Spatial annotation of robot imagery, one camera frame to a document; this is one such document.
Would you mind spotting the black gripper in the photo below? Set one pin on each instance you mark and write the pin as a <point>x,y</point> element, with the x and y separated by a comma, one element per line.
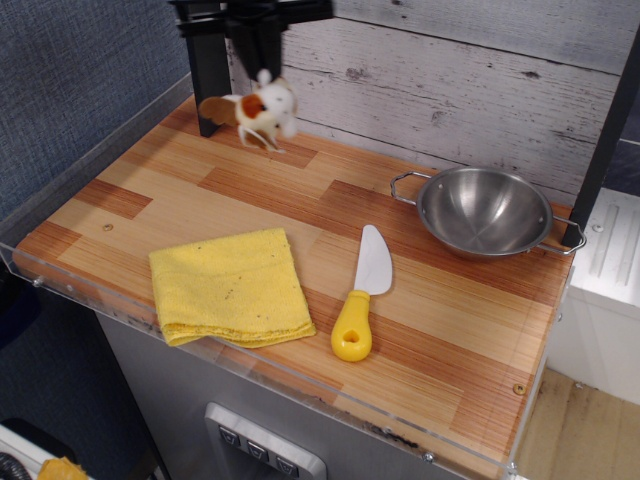
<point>259,48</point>

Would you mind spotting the white brown plush animal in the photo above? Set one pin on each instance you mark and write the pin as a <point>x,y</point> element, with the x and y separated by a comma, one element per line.
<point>260,117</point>

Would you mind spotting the yellow folded cloth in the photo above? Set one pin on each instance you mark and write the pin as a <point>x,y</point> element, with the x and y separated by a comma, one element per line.
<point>243,289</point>

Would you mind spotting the silver dispenser panel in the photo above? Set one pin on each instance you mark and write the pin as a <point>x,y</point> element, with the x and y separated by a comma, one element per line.
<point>289,460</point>

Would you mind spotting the white cabinet at right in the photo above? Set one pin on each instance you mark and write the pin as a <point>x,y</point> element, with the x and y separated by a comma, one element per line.
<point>596,340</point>

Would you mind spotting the yellow black object bottom left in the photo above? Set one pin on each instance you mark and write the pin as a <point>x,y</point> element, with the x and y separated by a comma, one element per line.
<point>14,466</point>

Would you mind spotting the black left frame post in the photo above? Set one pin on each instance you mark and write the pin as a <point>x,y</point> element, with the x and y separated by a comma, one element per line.
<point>208,62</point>

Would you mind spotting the black frame post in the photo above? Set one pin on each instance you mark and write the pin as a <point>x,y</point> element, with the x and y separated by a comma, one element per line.
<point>615,121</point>
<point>208,62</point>

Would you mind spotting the steel bowl with handles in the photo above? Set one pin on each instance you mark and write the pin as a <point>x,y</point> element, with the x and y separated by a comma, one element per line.
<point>482,213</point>

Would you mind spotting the toy knife yellow handle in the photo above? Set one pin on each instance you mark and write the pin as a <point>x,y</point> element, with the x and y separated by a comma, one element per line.
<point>351,337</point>

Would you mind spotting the black right frame post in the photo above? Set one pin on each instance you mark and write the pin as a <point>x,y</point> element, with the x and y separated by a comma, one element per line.
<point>615,121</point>

